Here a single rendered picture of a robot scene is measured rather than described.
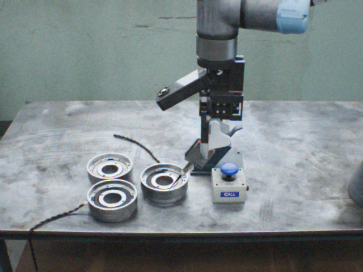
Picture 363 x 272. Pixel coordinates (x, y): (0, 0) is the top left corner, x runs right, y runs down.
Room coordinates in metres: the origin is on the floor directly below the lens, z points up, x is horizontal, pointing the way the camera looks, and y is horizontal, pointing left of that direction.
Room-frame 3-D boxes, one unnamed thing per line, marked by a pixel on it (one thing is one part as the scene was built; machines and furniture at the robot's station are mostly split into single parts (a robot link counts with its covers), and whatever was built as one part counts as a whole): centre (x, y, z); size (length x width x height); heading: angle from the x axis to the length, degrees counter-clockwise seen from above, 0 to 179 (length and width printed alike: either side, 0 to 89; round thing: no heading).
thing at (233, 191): (0.82, -0.11, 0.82); 0.08 x 0.07 x 0.05; 90
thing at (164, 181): (0.83, 0.03, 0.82); 0.10 x 0.10 x 0.04
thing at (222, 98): (0.80, -0.07, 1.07); 0.09 x 0.08 x 0.12; 88
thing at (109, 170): (0.87, 0.16, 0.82); 0.10 x 0.10 x 0.04
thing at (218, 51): (0.80, -0.07, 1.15); 0.08 x 0.08 x 0.05
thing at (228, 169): (0.82, -0.11, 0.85); 0.04 x 0.04 x 0.05
